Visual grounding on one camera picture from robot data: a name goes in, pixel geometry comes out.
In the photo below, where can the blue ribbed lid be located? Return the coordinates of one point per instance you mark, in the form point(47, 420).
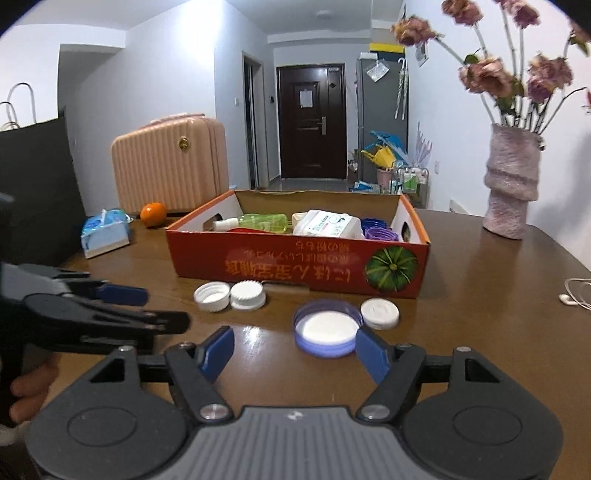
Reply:
point(368, 223)

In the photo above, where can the purple jar lid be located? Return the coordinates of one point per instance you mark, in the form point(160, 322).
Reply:
point(327, 328)

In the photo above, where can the blue tissue pack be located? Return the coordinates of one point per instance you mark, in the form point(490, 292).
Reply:
point(105, 232)

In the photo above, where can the black paper bag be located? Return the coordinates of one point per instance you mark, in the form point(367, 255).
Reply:
point(37, 170)

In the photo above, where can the white round cap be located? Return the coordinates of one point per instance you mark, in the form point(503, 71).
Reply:
point(380, 314)

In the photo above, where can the wire storage cart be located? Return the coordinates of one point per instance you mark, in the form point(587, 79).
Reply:
point(412, 182)

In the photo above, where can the dried pink roses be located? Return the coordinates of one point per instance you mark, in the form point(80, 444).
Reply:
point(527, 93)

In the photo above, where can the pink textured vase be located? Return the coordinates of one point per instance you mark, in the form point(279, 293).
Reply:
point(512, 176)

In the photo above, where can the green spray bottle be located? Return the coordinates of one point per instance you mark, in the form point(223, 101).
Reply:
point(271, 222)

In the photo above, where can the dark brown entrance door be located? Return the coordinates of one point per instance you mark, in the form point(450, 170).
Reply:
point(312, 121)

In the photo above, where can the left hand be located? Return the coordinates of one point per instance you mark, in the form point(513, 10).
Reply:
point(32, 389)

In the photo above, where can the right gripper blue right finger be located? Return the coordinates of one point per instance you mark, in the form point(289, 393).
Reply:
point(396, 369)

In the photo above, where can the purple ribbed lid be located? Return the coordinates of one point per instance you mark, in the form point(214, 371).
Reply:
point(381, 234)

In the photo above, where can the red cardboard pumpkin box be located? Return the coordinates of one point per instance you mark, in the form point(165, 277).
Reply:
point(358, 266)

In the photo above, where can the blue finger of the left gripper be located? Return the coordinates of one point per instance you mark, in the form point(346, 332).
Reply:
point(76, 319)
point(82, 284)

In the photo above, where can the yellow watering can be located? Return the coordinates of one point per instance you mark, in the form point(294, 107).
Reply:
point(383, 158)

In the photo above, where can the orange fruit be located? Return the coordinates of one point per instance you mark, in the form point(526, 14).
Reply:
point(153, 215)

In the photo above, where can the pink ribbed suitcase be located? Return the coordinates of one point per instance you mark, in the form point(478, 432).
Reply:
point(179, 161)

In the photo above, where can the ribbed white bottle cap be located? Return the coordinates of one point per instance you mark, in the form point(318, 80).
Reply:
point(247, 295)

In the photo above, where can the red brush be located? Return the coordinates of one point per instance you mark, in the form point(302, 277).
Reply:
point(258, 230)

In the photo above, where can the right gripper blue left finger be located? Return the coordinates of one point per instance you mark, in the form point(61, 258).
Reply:
point(193, 370)

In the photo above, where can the white wipes container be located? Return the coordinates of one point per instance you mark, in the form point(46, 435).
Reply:
point(320, 223)

